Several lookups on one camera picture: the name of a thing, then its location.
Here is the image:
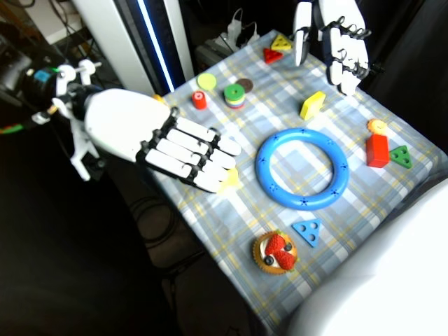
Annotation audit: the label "blue plastic ring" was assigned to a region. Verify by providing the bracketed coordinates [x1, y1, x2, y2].
[254, 127, 350, 211]

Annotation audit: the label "coloured discs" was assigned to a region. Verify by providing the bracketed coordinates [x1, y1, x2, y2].
[223, 83, 246, 110]

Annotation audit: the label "white power adapter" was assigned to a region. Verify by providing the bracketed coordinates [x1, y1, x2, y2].
[220, 8, 262, 48]

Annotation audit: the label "red rectangular block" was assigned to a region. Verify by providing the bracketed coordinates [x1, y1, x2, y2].
[365, 134, 391, 169]

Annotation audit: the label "grey box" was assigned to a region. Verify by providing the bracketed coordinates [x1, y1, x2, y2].
[194, 38, 232, 68]

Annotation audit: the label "green triangle block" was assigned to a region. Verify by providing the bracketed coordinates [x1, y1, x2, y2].
[388, 145, 413, 170]

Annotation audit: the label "black cable coil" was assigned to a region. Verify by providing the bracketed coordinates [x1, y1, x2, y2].
[128, 195, 176, 246]

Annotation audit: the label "yellow triangle block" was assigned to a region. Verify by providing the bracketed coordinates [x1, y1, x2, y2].
[270, 34, 293, 52]

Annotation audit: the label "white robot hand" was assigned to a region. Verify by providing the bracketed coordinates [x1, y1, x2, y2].
[293, 0, 372, 97]
[83, 88, 243, 194]

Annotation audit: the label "yellow-green disc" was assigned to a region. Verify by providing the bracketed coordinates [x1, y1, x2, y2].
[196, 72, 218, 92]

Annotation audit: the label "blue triangle block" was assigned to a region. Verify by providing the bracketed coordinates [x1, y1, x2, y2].
[291, 218, 322, 249]

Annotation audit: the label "plaid grey cloth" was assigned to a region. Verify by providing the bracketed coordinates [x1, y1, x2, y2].
[150, 29, 448, 334]

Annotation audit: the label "white column with blue light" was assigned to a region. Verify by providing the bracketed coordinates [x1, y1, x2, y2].
[71, 0, 195, 96]

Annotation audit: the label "brown disc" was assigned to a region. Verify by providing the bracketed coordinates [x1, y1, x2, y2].
[235, 78, 254, 94]

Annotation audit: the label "orange flower disc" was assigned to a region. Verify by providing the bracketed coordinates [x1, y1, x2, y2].
[367, 118, 389, 136]

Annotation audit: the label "toy strawberry cupcake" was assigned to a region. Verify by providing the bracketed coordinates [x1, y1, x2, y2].
[253, 230, 299, 276]

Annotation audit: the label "red triangle block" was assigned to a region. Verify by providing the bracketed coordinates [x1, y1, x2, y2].
[262, 47, 284, 65]

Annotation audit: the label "white robot body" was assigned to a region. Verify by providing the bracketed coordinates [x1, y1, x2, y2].
[286, 181, 448, 336]

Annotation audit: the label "red cylinder block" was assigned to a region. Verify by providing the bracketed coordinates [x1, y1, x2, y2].
[191, 90, 208, 111]

